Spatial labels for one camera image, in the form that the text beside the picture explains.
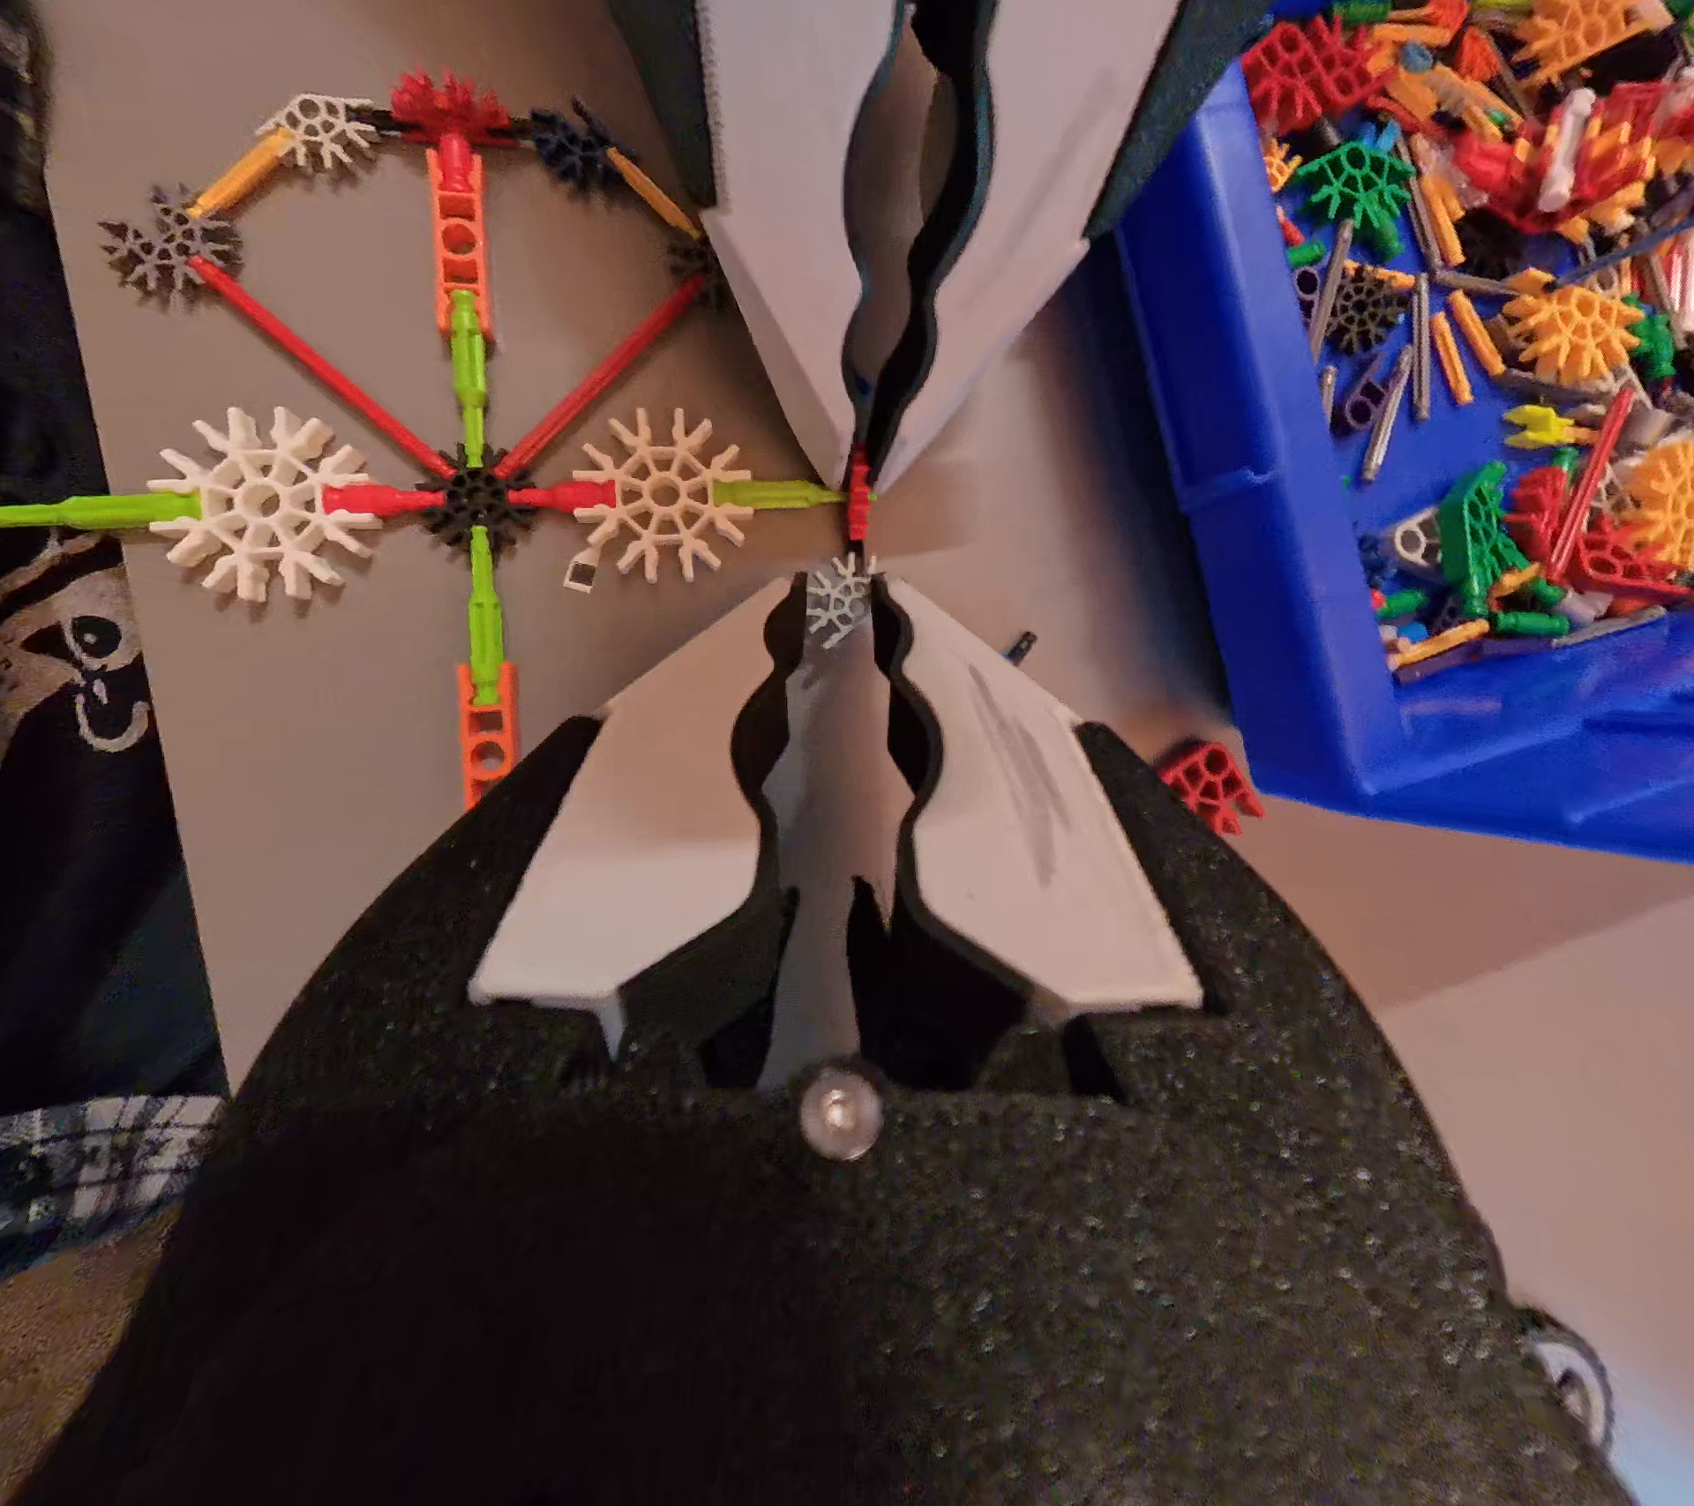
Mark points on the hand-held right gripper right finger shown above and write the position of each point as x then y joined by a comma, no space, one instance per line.
1059,872

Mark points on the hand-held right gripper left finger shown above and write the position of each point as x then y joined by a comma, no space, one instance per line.
622,858

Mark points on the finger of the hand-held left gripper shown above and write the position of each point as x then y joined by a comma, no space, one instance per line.
1098,51
781,77

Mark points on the grey-white toy connector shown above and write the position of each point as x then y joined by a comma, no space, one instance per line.
841,602

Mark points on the blue plastic bin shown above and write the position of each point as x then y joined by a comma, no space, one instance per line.
1271,555

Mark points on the colourful rod and connector structure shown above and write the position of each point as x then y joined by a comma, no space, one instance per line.
265,502

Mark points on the pile of toy construction pieces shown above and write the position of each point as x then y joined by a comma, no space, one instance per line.
1575,322

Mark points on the red toy connector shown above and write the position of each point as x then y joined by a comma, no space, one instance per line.
1211,786

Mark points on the black printed clothing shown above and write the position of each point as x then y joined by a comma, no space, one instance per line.
80,872

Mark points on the plaid cloth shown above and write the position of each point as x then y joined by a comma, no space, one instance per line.
93,1176

